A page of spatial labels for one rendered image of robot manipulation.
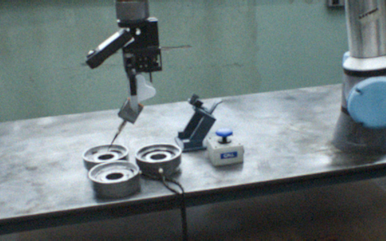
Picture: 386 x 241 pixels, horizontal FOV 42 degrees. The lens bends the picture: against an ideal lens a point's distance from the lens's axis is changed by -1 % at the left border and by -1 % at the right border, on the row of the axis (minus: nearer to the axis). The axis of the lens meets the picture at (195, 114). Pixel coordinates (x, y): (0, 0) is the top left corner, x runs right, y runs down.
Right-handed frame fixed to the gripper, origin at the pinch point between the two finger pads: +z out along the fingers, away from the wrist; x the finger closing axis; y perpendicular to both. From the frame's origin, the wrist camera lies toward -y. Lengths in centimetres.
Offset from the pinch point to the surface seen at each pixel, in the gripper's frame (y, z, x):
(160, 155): 4.9, 10.8, -5.5
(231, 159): 20.4, 11.9, -10.8
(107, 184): -7.9, 9.4, -19.3
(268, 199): 38, 38, 14
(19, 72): -45, 25, 154
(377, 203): 67, 38, 1
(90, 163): -11.1, 9.7, -7.3
